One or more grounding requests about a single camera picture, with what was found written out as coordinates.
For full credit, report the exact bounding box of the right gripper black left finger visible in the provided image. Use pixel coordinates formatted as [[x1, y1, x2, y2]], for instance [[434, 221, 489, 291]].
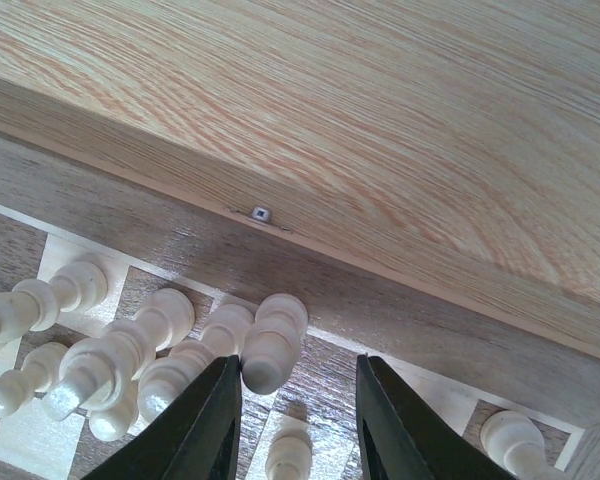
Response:
[[86, 355, 242, 480]]

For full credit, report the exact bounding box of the wooden chess board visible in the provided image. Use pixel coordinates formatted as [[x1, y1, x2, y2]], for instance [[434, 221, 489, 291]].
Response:
[[0, 79, 600, 479]]

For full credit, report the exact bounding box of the white bishop king side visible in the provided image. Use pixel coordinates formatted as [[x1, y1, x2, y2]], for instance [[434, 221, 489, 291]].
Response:
[[240, 293, 309, 395]]

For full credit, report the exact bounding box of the white chess piece tall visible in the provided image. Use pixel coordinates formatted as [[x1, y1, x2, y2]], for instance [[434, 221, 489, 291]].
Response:
[[42, 288, 195, 421]]

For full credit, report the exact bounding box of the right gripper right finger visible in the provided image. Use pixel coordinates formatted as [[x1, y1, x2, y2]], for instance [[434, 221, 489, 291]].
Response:
[[356, 355, 512, 480]]

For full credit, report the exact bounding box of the white chess piece pair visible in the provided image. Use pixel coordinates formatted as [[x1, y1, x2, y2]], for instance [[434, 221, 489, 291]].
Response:
[[137, 304, 254, 423]]

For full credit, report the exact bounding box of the white pawn lowest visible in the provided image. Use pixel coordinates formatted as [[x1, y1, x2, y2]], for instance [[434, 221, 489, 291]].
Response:
[[89, 386, 139, 442]]

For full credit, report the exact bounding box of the white pawn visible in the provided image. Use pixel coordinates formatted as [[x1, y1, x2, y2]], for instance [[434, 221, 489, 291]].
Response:
[[265, 434, 312, 480], [0, 342, 68, 419]]

